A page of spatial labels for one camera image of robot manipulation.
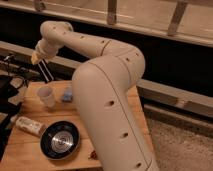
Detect black device at left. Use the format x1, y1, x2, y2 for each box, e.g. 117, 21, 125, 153
0, 75, 23, 161

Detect red-brown pocket knife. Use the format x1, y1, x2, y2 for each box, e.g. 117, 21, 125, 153
89, 150, 98, 160

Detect black cables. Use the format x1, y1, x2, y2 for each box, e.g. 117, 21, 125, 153
0, 53, 31, 89

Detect black bowl with metal disc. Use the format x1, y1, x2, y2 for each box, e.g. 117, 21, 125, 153
40, 121, 80, 160

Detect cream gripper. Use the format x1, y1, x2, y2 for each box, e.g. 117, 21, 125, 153
31, 40, 55, 83

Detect wooden board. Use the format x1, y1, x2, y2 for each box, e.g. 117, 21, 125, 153
0, 79, 155, 171

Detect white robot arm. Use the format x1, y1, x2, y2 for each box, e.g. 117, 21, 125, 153
31, 21, 160, 171

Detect white rectangular box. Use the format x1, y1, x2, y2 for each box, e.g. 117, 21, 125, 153
15, 117, 46, 137

